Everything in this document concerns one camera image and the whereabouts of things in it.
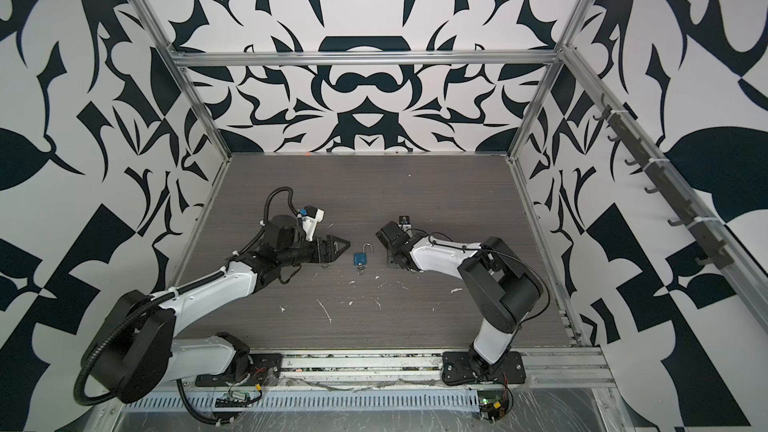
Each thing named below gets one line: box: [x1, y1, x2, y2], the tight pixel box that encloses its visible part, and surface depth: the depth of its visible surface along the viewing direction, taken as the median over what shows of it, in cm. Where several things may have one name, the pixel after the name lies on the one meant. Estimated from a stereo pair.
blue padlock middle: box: [353, 242, 374, 266], surface depth 94 cm
